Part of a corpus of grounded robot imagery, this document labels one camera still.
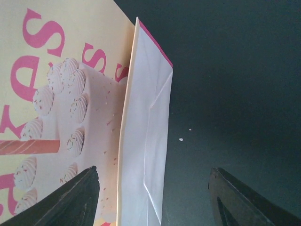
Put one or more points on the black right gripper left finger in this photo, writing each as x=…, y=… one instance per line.
x=73, y=204

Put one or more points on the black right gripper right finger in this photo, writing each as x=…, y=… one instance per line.
x=236, y=204

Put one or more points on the cream cakes paper bag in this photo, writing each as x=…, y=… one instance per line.
x=82, y=86

